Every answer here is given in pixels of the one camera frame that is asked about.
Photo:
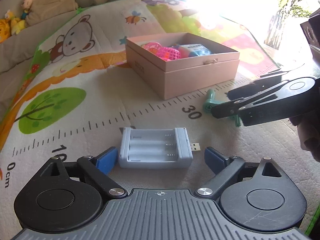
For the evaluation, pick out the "small yellow plush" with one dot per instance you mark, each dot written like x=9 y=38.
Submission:
x=16 y=24

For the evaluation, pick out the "cartoon boy doll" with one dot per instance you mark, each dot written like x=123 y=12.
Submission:
x=26 y=6

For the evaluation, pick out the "grey battery charger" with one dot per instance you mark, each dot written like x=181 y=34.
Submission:
x=156 y=148

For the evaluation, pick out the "potted palm plant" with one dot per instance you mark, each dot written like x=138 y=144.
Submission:
x=286 y=9

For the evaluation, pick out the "pink plastic strainer scoop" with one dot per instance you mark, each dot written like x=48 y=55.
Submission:
x=166 y=53

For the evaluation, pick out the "pink cardboard box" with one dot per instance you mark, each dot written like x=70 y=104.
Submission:
x=174 y=78

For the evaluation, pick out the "colourful cartoon play mat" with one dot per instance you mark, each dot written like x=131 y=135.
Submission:
x=79 y=92

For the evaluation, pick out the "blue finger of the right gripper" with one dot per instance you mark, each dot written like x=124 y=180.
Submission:
x=262 y=83
x=230 y=108

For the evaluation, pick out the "teal plastic toy handle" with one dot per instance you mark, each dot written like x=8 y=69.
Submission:
x=210 y=102

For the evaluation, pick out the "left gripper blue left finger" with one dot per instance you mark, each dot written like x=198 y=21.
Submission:
x=94 y=175

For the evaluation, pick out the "pink round toy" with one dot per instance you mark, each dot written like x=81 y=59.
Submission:
x=152 y=47

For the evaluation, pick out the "blue tissue pack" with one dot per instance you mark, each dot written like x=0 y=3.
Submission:
x=193 y=50

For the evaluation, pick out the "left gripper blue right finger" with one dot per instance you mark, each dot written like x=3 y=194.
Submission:
x=226 y=171

